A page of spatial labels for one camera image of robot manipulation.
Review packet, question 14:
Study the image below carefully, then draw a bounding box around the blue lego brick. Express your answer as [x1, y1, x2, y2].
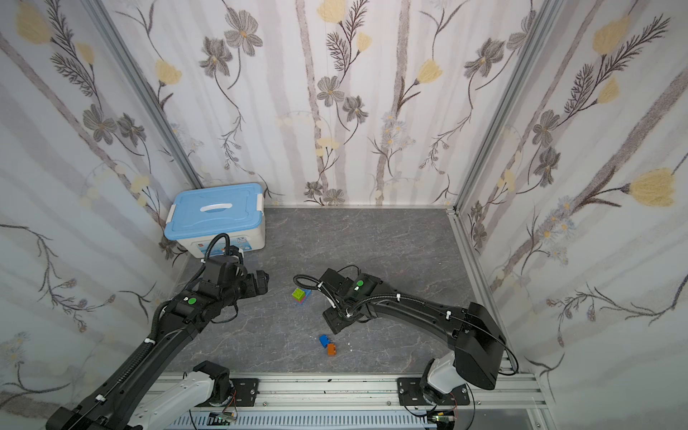
[319, 335, 331, 348]

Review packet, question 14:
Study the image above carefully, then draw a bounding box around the lime green lego brick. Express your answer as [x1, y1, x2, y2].
[292, 288, 304, 303]

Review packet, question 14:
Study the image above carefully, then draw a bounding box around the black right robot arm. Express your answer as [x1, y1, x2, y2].
[293, 269, 520, 406]

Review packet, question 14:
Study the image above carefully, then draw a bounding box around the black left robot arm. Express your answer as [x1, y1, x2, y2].
[46, 233, 270, 429]

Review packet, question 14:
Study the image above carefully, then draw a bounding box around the blue lid storage box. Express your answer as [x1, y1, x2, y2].
[164, 183, 266, 259]

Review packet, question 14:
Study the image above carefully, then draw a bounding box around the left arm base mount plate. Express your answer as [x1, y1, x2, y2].
[219, 378, 261, 408]

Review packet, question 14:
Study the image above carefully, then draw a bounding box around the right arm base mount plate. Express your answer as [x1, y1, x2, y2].
[396, 377, 471, 407]

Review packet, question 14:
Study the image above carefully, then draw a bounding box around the aluminium frame corner post left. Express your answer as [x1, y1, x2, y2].
[80, 0, 204, 189]

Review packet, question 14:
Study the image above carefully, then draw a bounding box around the aluminium frame corner post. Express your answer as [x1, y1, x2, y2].
[451, 0, 564, 214]
[80, 0, 204, 189]

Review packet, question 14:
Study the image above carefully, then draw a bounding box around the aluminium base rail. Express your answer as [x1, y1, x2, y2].
[101, 372, 549, 430]

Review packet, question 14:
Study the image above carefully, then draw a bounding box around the aluminium frame corner post right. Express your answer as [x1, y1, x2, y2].
[451, 0, 564, 214]

